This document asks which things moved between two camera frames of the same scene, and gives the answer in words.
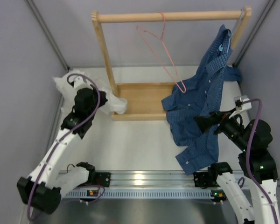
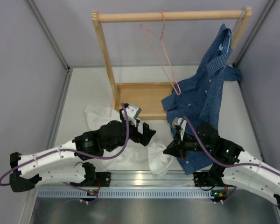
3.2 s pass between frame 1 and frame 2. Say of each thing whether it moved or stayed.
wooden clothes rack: stayed
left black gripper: moved
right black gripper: moved
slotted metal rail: stayed
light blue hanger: stayed
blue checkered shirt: stayed
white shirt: moved
